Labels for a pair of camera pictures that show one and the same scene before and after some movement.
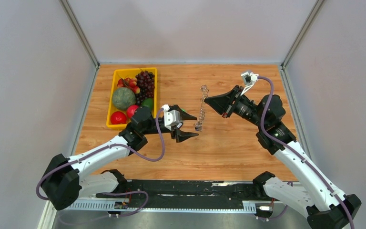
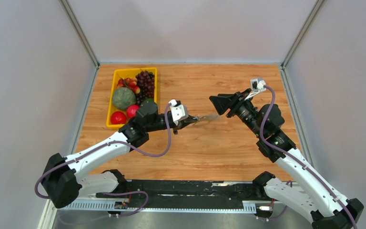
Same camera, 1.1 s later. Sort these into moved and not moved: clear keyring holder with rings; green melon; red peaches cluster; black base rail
Moved: clear keyring holder with rings
Not moved: black base rail; red peaches cluster; green melon
